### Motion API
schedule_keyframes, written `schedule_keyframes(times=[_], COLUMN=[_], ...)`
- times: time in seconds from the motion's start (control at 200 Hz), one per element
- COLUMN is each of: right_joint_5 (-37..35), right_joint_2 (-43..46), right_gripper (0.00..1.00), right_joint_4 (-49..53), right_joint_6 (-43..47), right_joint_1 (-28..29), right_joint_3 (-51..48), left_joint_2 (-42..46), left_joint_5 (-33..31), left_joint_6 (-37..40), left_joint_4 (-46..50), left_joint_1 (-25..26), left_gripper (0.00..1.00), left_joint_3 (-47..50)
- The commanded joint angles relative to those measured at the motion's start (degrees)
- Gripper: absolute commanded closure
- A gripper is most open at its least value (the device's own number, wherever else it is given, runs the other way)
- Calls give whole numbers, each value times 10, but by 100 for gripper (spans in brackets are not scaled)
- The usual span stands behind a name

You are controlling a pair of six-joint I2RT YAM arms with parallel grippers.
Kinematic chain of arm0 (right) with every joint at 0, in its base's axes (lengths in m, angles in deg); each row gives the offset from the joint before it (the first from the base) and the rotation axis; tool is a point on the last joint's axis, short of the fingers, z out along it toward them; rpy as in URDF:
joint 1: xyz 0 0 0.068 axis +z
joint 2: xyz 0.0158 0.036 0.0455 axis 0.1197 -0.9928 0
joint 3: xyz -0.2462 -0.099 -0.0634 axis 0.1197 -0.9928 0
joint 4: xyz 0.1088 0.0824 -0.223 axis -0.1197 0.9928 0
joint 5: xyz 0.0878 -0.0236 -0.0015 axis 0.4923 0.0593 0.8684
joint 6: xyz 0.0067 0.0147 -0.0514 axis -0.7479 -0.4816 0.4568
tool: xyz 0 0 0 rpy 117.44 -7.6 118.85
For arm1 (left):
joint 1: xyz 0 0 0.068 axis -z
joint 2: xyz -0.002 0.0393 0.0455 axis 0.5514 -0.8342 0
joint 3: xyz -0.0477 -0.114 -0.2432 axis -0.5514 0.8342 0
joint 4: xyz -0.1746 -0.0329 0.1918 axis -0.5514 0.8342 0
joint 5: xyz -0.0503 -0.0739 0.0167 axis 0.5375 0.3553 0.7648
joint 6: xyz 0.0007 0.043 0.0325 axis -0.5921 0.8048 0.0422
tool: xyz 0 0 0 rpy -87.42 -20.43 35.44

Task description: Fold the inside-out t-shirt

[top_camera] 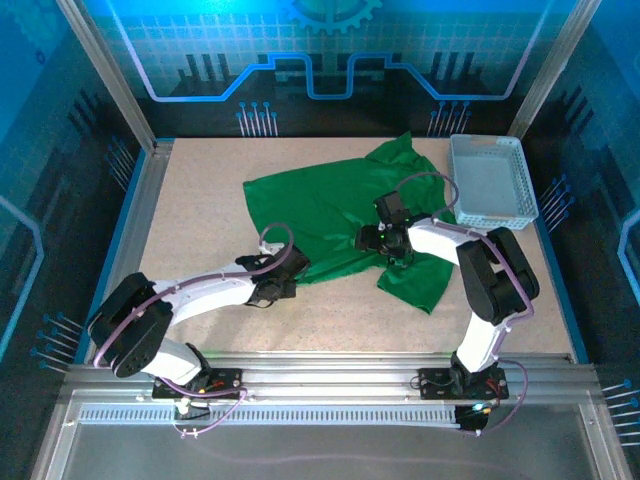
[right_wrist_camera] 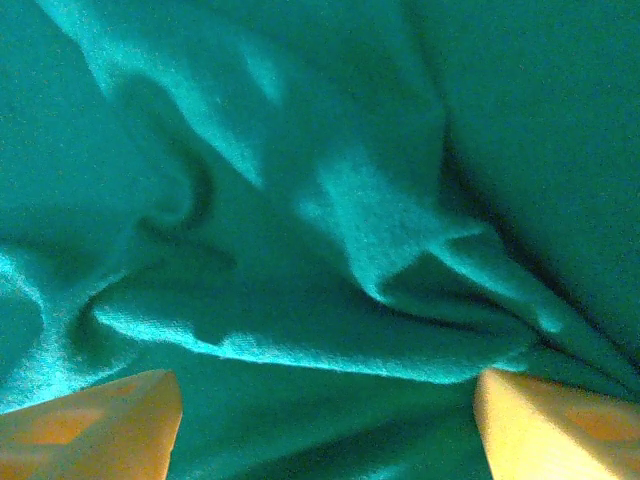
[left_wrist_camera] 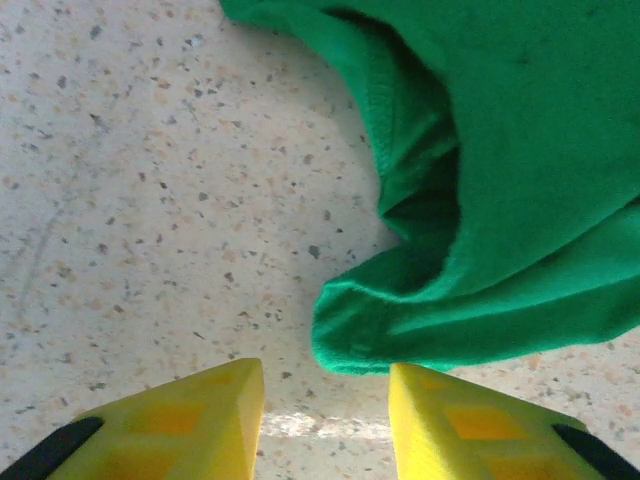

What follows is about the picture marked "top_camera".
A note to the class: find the aluminium frame post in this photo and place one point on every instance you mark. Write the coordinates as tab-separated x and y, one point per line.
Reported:
550	67
114	80

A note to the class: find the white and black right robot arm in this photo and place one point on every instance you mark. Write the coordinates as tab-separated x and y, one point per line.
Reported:
490	280

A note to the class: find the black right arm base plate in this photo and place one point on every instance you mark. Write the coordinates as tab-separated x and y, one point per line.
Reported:
432	382

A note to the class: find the green t-shirt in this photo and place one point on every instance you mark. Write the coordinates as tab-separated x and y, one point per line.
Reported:
320	205

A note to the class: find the aluminium frame rail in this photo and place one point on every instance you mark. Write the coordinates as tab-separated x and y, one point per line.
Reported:
325	375

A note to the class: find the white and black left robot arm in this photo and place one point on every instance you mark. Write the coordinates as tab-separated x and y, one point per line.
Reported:
210	295

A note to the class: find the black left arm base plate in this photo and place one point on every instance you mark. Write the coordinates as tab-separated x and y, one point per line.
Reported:
227	382

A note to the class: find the pale blue plastic basket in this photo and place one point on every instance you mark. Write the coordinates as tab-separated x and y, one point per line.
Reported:
490	185

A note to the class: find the black controller box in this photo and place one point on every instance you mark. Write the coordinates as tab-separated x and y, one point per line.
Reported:
472	420

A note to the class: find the aluminium side rail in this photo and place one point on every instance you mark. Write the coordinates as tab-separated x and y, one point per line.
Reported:
125	235

